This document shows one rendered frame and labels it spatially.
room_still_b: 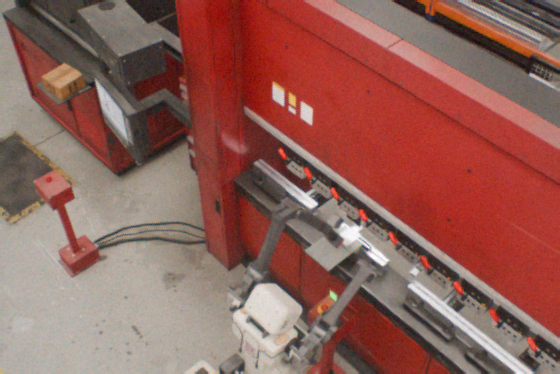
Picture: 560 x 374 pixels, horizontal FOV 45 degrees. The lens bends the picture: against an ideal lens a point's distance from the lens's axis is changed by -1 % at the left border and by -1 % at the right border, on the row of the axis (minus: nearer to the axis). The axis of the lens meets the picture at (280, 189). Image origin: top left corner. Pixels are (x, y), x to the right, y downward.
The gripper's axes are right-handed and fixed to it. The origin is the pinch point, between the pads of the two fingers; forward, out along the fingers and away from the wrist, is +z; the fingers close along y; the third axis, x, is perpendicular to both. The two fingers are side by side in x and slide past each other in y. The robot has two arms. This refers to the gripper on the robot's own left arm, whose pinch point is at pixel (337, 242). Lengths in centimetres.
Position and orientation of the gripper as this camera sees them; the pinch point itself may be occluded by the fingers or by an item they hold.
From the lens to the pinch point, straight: 370.6
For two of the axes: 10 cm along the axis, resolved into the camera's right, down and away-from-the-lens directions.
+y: -6.7, -5.4, 5.1
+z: 3.4, 3.8, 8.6
